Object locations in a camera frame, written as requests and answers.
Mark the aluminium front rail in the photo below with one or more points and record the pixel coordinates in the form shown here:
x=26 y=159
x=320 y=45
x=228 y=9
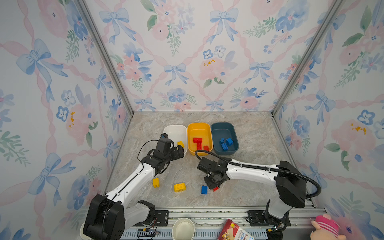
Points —
x=215 y=217

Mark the white plastic container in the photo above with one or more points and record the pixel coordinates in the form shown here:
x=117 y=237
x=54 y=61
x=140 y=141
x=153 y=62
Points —
x=178 y=133

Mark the aluminium corner post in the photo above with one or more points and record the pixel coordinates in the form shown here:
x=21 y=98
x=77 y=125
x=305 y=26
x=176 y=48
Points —
x=90 y=23
x=329 y=17

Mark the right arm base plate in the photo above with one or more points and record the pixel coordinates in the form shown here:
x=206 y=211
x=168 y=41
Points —
x=263 y=219

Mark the large yellow lego brick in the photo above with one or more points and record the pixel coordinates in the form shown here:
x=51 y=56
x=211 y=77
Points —
x=179 y=187

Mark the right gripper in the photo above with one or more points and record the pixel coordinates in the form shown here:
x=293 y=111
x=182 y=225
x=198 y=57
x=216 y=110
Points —
x=210 y=186

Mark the blue lego brick bottom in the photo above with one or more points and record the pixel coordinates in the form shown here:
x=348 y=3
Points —
x=204 y=190

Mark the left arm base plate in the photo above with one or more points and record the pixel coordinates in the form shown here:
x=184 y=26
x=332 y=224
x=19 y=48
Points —
x=157 y=218

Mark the tan paper cup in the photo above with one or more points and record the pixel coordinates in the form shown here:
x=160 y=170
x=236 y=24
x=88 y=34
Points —
x=82 y=235

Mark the left aluminium corner post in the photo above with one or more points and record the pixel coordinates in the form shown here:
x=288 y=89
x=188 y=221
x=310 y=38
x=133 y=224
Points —
x=90 y=23

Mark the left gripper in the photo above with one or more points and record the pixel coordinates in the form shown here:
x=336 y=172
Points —
x=180 y=151

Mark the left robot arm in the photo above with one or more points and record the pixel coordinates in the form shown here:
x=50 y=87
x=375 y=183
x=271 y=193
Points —
x=110 y=215

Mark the yellow plastic container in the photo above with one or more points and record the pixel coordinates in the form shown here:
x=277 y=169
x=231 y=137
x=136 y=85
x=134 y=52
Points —
x=201 y=131

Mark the snack box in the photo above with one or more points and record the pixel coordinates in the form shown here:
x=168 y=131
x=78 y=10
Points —
x=232 y=231

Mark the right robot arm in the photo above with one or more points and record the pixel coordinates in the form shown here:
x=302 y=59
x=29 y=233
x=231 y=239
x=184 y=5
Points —
x=293 y=187

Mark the right aluminium corner post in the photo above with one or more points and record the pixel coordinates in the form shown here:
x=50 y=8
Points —
x=329 y=17

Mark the pink plush toy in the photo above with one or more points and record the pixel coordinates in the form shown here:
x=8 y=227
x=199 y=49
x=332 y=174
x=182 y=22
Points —
x=326 y=229

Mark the small yellow lego brick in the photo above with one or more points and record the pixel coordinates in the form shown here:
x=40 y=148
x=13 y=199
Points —
x=180 y=143

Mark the dark teal plastic container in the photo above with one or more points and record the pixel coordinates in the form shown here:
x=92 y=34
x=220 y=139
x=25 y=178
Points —
x=224 y=130

